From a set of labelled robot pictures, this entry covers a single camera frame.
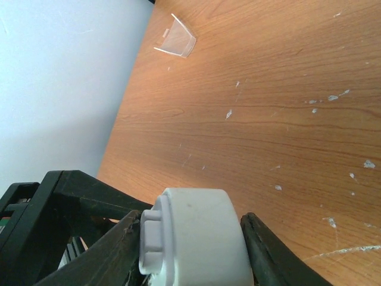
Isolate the white metronome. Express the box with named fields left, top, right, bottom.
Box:
left=139, top=188, right=254, bottom=286

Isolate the clear metronome cover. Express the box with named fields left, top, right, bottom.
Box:
left=154, top=13, right=196, bottom=58

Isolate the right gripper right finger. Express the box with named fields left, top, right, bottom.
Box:
left=241, top=213, right=331, bottom=285

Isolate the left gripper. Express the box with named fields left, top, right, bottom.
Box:
left=1, top=170, right=151, bottom=285

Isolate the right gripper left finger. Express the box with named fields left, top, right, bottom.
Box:
left=37, top=210, right=143, bottom=285

